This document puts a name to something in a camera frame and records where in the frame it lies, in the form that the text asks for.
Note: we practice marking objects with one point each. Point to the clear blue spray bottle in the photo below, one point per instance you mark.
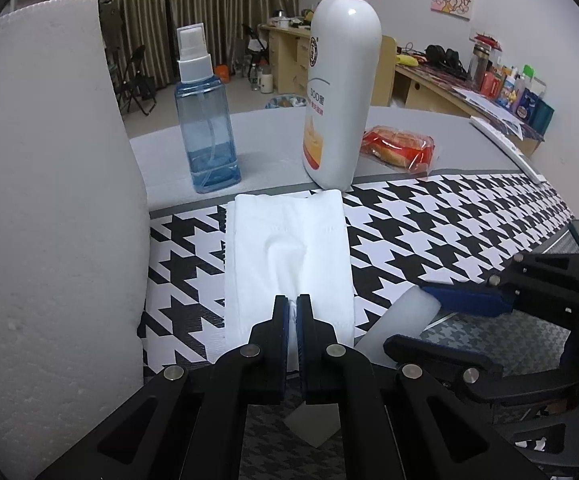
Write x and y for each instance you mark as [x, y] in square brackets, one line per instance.
[207, 125]

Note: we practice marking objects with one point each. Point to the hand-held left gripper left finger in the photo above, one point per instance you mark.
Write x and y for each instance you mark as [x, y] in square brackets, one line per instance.
[285, 340]

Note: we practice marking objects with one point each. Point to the grey trash bin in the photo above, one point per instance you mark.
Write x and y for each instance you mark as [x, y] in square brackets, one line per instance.
[282, 101]

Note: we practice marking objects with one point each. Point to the row of toiletry bottles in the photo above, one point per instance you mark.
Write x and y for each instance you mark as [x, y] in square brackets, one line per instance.
[514, 90]

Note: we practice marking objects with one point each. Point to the black folding chair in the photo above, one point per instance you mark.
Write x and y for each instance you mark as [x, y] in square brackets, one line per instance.
[139, 80]

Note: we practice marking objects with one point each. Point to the white tissue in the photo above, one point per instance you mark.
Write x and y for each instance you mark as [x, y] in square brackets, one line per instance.
[289, 240]

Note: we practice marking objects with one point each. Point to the light wooden desk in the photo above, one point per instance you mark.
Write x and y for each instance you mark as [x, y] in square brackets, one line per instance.
[284, 55]

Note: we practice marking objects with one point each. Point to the printed papers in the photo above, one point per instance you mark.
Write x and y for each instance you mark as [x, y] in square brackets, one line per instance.
[489, 110]

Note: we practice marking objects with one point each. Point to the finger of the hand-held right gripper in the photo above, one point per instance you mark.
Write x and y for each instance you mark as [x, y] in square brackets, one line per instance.
[464, 300]
[439, 355]

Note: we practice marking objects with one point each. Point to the houndstooth table cloth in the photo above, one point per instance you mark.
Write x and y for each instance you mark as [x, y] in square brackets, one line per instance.
[419, 220]

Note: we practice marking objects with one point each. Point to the black headphones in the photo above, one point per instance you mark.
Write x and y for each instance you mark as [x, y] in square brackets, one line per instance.
[444, 60]

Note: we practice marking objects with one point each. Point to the orange stool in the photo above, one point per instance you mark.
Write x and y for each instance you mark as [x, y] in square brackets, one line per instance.
[223, 74]

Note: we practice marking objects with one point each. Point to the white foam sheet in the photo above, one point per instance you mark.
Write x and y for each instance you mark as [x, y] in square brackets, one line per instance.
[394, 320]

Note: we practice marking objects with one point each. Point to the white lotion bottle red pump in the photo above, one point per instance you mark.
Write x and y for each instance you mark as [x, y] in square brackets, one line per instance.
[339, 85]

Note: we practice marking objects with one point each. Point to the brown curtain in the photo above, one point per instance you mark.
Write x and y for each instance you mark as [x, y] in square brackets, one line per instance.
[234, 0]
[134, 10]

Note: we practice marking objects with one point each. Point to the red snack packet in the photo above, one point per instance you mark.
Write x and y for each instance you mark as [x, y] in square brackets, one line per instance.
[399, 147]

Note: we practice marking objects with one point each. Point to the white foam box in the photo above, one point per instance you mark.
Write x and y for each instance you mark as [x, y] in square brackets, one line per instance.
[44, 210]

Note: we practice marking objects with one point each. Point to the cluttered wooden desk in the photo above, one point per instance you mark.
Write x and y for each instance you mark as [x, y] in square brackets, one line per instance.
[419, 90]

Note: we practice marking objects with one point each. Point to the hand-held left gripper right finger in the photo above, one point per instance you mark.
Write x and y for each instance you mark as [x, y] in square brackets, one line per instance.
[301, 360]

